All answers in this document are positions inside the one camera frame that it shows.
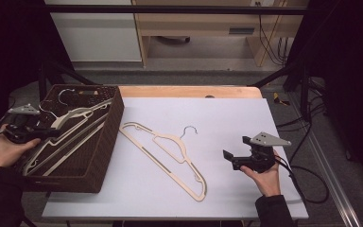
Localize white table cover sheet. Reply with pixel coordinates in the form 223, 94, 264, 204
42, 96, 310, 220

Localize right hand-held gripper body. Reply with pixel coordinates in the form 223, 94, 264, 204
231, 131, 293, 174

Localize black frame leg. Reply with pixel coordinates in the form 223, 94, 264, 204
37, 59, 99, 102
251, 59, 312, 121

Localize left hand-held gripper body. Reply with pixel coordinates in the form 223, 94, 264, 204
4, 103, 44, 145

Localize light wooden desk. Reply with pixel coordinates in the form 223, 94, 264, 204
131, 0, 310, 68

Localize black horizontal frame bar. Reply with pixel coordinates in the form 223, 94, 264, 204
43, 4, 307, 16

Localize white cabinet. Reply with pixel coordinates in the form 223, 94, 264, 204
44, 0, 143, 63

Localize black floor cables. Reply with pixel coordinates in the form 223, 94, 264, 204
276, 77, 328, 134

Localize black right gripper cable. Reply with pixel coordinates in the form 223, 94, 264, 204
275, 124, 331, 204

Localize aluminium rail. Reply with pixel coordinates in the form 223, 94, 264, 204
287, 94, 362, 227

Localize brown woven basket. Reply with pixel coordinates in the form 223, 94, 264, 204
18, 83, 126, 194

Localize yellow and black tool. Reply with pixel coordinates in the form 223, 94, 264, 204
271, 91, 291, 107

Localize black hanging cables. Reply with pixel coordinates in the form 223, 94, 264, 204
257, 2, 287, 67

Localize beige clothes hanger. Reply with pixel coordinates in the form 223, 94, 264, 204
23, 99, 107, 177
118, 121, 208, 203
23, 88, 114, 176

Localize black curtain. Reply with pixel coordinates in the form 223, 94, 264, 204
284, 0, 363, 194
0, 0, 77, 140

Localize person's right hand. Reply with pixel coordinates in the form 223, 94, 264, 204
239, 149, 283, 199

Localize person's left hand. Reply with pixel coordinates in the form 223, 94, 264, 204
0, 123, 43, 170

